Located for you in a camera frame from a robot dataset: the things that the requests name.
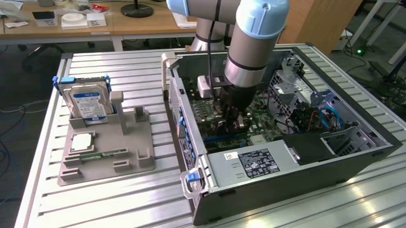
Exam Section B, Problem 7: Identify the green motherboard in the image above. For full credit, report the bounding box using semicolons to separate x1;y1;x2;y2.
187;79;282;153

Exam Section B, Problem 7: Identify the CPU socket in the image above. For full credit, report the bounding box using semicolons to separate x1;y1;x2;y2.
207;98;225;117

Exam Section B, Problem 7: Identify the small white printed box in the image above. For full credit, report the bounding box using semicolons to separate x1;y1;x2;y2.
86;12;107;28

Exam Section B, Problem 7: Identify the blue wire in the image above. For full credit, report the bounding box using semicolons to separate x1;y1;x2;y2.
318;106;344;132

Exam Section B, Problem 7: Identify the wooden desk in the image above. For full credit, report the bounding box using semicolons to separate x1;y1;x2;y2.
0;0;286;46

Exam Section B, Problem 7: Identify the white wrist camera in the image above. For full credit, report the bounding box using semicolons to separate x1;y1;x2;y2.
197;75;214;100

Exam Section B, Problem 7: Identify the blue expansion slot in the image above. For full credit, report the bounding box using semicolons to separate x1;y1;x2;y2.
202;134;238;143

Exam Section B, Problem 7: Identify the black plastic shroud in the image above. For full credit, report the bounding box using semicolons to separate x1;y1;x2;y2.
281;132;340;166

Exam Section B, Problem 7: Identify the metal disk bay cage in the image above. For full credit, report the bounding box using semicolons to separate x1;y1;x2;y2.
267;69;316;115

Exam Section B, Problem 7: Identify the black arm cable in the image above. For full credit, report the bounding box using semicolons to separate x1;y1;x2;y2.
206;0;223;80

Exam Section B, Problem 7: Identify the white desk frame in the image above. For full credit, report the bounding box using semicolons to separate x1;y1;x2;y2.
346;0;406;65

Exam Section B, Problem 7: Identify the black office chair base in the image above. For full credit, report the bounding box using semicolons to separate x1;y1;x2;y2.
18;44;66;72

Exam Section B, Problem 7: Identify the grey power supply unit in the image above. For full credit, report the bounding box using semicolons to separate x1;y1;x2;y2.
202;139;302;189

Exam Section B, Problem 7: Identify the blue floor cable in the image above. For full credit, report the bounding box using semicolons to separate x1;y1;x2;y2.
0;111;28;205

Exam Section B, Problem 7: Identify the black round lamp base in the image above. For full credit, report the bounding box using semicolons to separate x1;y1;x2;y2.
121;0;155;18

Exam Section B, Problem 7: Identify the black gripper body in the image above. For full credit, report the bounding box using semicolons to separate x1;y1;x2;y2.
218;84;257;114

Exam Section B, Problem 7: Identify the silver CPU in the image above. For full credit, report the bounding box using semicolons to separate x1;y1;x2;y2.
70;133;94;151

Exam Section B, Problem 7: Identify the wooden cabinet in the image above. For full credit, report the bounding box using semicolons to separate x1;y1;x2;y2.
278;0;365;56

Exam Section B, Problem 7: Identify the hard disk with blue label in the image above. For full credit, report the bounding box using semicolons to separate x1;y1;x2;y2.
62;82;115;126

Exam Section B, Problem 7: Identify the green RAM stick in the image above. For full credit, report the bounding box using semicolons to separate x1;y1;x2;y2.
78;151;122;162

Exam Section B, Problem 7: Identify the white box with round hole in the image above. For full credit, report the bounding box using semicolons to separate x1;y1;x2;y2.
60;13;90;30

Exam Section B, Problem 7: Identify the grey parts rack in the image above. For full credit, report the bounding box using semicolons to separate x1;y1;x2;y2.
56;91;158;187

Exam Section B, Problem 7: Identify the blue disk caddy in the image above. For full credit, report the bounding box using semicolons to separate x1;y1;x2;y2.
50;75;111;96

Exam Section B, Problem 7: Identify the red packet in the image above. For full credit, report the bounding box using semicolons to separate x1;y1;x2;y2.
91;3;111;13

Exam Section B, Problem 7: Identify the open black PC case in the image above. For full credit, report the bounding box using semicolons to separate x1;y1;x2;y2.
162;46;405;226

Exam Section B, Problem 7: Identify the installed black RAM stick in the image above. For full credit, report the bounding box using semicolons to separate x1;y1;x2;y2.
199;117;229;130

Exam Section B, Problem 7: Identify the stack of white papers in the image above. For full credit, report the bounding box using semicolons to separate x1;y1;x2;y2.
173;10;198;29

